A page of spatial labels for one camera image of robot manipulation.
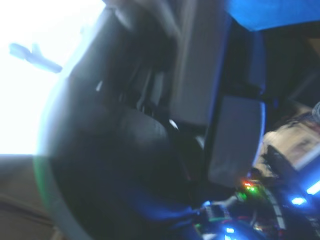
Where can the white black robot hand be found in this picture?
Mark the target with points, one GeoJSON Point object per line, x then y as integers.
{"type": "Point", "coordinates": [112, 162]}

